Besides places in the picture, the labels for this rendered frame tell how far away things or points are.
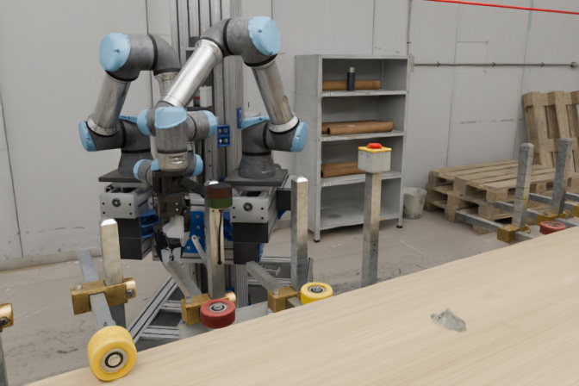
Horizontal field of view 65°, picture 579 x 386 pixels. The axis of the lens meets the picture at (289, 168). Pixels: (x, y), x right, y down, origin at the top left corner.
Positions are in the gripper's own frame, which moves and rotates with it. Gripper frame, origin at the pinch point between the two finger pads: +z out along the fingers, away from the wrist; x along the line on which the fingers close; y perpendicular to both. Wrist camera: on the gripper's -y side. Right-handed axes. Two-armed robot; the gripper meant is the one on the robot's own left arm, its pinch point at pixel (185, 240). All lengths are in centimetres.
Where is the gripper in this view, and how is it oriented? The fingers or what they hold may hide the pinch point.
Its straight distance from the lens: 126.0
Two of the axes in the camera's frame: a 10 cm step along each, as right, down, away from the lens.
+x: 4.9, 1.9, -8.5
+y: -8.7, 1.1, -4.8
